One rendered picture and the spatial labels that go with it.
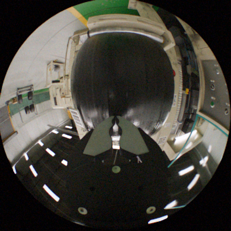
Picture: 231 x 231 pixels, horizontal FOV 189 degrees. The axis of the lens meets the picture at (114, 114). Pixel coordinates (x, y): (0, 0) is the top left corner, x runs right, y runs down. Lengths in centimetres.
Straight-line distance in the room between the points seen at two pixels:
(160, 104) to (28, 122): 1119
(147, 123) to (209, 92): 50
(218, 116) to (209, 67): 28
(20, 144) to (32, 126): 320
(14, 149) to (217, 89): 1241
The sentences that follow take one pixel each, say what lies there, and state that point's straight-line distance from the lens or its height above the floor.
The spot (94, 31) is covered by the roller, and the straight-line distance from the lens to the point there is 37.
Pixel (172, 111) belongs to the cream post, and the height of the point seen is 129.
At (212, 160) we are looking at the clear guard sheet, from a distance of 60.
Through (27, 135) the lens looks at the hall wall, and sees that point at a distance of 1142.
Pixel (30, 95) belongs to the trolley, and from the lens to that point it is 532.
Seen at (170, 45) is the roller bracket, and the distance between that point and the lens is 41.
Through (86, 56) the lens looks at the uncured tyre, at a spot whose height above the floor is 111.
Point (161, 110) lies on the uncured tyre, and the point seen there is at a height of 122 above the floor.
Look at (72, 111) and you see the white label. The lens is 18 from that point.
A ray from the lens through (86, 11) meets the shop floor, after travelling 132.
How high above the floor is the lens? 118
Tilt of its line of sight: 21 degrees up
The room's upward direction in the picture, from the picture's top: 178 degrees clockwise
